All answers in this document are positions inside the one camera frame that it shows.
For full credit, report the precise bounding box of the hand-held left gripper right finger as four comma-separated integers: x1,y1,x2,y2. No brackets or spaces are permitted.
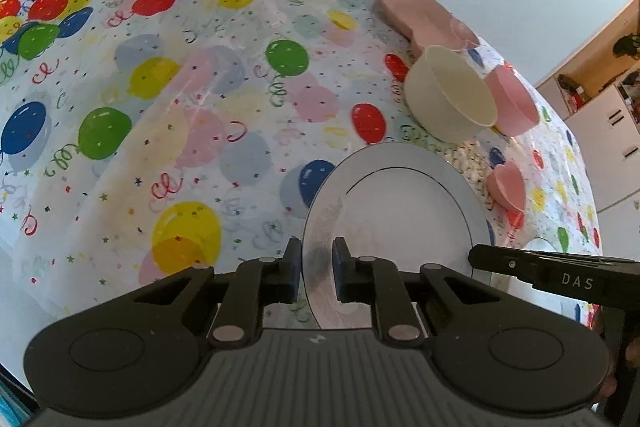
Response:
332,237,501,349

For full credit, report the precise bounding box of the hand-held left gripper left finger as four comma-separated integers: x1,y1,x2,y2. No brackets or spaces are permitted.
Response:
132,237,303,350

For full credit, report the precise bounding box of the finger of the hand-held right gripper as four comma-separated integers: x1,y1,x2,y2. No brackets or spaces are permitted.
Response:
467,244,543,292

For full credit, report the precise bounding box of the white plate with dark rim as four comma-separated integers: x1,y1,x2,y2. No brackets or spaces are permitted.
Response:
302,143,492,331

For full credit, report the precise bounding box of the small pink bowl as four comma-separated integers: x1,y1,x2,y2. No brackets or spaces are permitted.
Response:
485,164,527,213

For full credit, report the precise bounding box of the white drawer cabinet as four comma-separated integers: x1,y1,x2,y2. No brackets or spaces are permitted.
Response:
564,83,640,214

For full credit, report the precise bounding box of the cream bowl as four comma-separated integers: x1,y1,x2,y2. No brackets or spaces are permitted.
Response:
404,45,499,143

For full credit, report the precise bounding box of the balloon print tablecloth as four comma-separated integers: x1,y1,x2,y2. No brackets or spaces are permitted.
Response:
0,0,606,358

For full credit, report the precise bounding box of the wooden shelf unit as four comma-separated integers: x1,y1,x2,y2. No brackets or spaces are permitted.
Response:
534,0,640,120

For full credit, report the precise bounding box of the small translucent pink cup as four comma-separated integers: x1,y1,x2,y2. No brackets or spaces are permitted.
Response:
449,18,481,52

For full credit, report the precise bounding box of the pink plate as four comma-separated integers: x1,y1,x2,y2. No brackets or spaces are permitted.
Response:
378,0,482,59

